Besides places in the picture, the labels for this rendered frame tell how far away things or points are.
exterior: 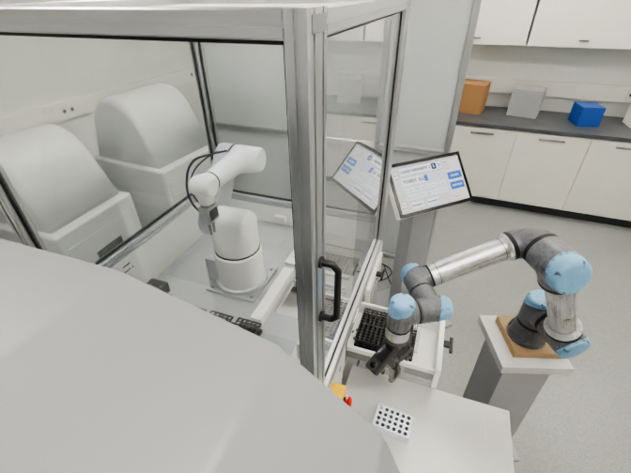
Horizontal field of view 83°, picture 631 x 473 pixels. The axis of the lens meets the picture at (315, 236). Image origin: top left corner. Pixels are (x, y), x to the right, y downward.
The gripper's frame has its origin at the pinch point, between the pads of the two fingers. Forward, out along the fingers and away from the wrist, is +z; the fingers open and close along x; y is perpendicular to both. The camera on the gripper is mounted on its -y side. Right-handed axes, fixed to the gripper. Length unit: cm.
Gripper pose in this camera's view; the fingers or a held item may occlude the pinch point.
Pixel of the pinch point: (385, 376)
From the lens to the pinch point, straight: 135.6
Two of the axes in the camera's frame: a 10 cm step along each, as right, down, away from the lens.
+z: 0.1, 8.3, 5.6
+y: 8.2, -3.3, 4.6
